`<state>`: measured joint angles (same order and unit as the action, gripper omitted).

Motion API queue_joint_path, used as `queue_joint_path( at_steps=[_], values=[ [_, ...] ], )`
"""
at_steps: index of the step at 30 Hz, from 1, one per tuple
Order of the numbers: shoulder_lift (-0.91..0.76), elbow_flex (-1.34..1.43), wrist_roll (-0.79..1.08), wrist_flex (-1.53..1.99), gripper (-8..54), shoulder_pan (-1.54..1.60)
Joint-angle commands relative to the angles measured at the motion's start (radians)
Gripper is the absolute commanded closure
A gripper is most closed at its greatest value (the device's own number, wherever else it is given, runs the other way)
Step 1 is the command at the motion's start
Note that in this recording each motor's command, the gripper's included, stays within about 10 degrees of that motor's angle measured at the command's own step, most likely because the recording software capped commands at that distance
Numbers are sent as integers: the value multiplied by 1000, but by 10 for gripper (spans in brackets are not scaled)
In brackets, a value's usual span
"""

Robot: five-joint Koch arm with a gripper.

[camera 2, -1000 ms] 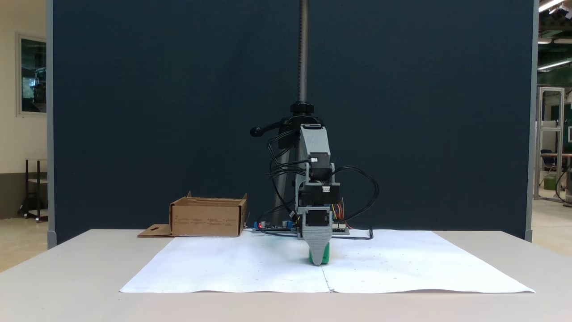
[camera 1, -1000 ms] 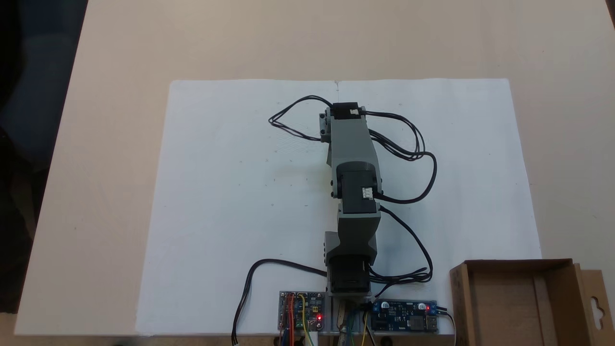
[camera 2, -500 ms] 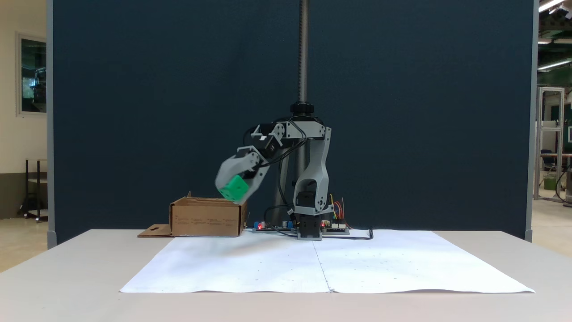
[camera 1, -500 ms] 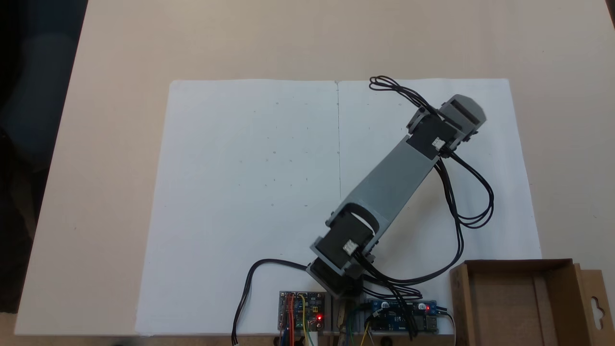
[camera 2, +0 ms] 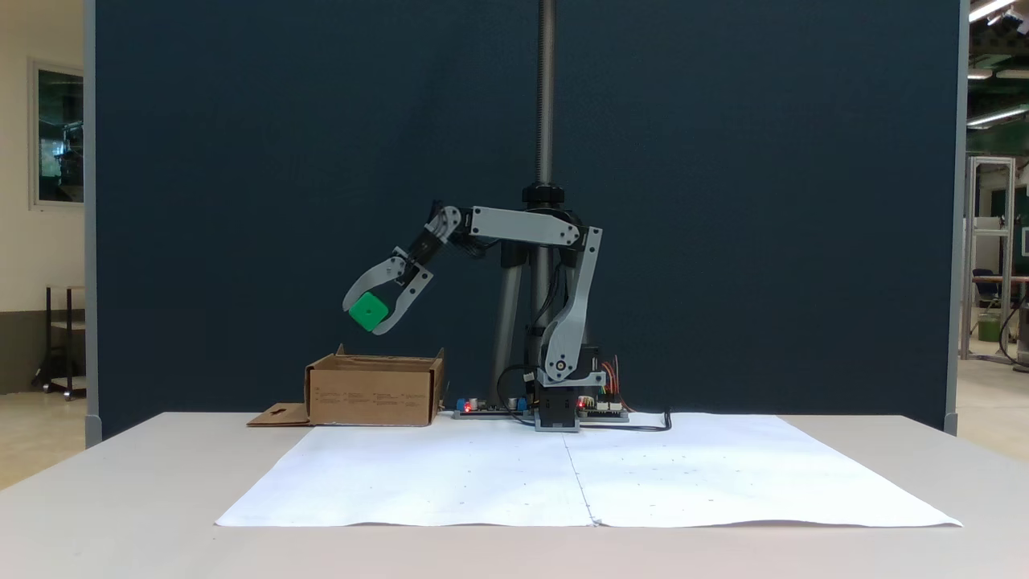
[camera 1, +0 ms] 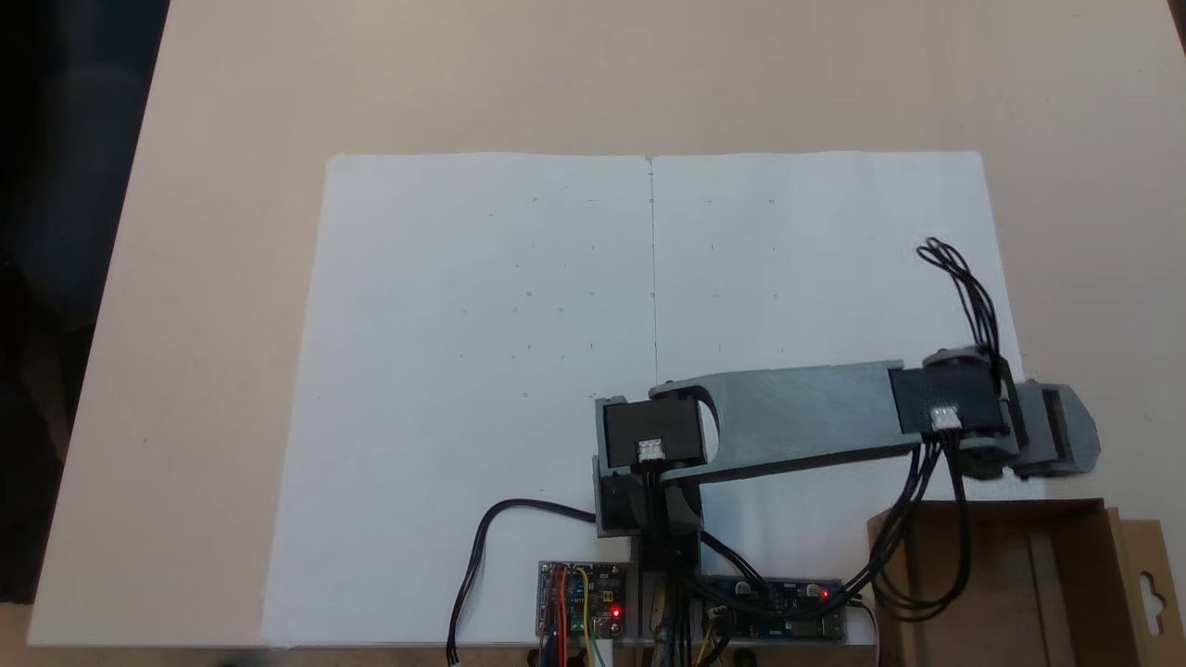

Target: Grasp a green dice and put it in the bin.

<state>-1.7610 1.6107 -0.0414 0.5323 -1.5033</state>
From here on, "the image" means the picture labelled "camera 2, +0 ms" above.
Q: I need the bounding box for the green die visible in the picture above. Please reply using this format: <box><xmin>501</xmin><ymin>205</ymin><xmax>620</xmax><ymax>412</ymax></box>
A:
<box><xmin>348</xmin><ymin>291</ymin><xmax>392</xmax><ymax>334</ymax></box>

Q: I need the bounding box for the aluminium profile frame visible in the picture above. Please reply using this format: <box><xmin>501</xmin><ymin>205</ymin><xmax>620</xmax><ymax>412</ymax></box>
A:
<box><xmin>961</xmin><ymin>155</ymin><xmax>1019</xmax><ymax>363</ymax></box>

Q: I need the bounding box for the white framed window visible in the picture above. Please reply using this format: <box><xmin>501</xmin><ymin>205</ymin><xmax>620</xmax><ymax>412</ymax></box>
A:
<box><xmin>29</xmin><ymin>58</ymin><xmax>85</xmax><ymax>211</ymax></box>

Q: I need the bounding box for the blue office chair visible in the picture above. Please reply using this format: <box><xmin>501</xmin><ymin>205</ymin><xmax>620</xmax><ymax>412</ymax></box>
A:
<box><xmin>971</xmin><ymin>268</ymin><xmax>1002</xmax><ymax>313</ymax></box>

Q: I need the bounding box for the brown cardboard box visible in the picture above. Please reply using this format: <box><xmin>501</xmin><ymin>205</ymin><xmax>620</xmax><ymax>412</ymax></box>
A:
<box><xmin>247</xmin><ymin>344</ymin><xmax>446</xmax><ymax>428</ymax></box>

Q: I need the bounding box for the small motor driver board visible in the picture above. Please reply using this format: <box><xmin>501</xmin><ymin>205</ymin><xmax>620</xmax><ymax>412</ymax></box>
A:
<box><xmin>580</xmin><ymin>392</ymin><xmax>630</xmax><ymax>422</ymax></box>

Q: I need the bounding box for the dark blue partition panel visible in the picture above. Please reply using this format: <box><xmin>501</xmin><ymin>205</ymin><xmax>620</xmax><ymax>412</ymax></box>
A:
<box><xmin>84</xmin><ymin>0</ymin><xmax>970</xmax><ymax>448</ymax></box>

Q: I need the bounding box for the black servo cable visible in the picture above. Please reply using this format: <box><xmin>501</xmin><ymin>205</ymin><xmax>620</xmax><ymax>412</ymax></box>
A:
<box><xmin>495</xmin><ymin>363</ymin><xmax>541</xmax><ymax>425</ymax></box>

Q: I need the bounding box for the black power cable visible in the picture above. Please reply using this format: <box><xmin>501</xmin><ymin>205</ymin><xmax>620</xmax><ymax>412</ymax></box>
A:
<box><xmin>580</xmin><ymin>410</ymin><xmax>673</xmax><ymax>433</ymax></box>

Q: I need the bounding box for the dark shelf cart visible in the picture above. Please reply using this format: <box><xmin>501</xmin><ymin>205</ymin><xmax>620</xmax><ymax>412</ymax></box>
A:
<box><xmin>32</xmin><ymin>285</ymin><xmax>87</xmax><ymax>401</ymax></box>

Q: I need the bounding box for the blue circuit board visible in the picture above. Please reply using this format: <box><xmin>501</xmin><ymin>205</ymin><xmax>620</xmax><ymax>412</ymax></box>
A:
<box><xmin>453</xmin><ymin>392</ymin><xmax>535</xmax><ymax>421</ymax></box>

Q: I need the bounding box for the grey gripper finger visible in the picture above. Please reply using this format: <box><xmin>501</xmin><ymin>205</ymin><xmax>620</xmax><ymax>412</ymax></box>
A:
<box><xmin>373</xmin><ymin>269</ymin><xmax>434</xmax><ymax>336</ymax></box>
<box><xmin>342</xmin><ymin>255</ymin><xmax>408</xmax><ymax>315</ymax></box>

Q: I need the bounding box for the white paper sheet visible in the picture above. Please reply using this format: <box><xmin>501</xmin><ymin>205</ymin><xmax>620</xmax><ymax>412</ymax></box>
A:
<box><xmin>215</xmin><ymin>412</ymin><xmax>963</xmax><ymax>529</ymax></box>

